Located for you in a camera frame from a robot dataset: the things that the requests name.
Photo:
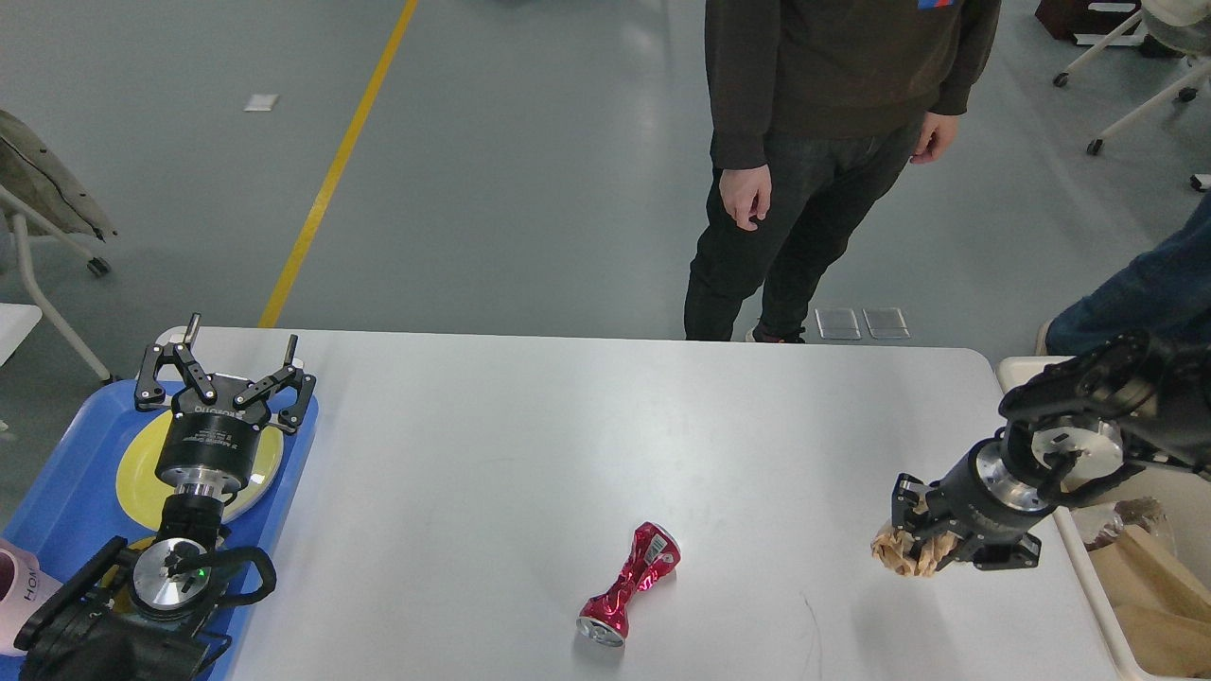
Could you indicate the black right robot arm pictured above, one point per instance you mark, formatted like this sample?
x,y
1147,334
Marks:
x,y
1076,430

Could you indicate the blue plastic tray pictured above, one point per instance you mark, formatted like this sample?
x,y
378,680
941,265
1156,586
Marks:
x,y
72,509

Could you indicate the foil sheet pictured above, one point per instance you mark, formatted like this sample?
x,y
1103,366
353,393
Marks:
x,y
1101,525

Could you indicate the crushed red can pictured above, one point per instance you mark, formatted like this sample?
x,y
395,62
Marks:
x,y
654,555

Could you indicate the yellow plastic plate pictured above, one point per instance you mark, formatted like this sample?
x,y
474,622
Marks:
x,y
141,457

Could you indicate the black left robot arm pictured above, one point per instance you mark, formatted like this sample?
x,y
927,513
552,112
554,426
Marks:
x,y
190,590

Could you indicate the person in blue jeans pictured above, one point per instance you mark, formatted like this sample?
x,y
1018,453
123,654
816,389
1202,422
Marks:
x,y
1165,290

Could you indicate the chair with olive jacket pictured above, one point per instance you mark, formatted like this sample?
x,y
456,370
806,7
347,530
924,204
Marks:
x,y
41,197

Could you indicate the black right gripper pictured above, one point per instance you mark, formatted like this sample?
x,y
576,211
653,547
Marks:
x,y
981,500

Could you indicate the brown paper ball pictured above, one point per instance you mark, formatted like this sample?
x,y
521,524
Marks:
x,y
895,549

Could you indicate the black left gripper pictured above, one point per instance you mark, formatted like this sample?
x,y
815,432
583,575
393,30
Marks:
x,y
213,445

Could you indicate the person's other hand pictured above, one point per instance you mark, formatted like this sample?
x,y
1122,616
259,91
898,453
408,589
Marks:
x,y
938,132

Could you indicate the brown paper bag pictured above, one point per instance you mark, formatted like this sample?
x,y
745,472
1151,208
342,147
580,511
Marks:
x,y
1154,596

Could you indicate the beige plastic bin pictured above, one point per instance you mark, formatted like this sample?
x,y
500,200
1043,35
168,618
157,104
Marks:
x,y
1135,530

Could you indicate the person's hand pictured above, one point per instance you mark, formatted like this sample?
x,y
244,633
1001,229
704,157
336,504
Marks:
x,y
746,195

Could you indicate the person in black clothes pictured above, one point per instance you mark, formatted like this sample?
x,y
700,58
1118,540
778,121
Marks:
x,y
831,96

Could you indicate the pink HOME mug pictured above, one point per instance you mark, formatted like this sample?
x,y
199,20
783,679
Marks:
x,y
25,587

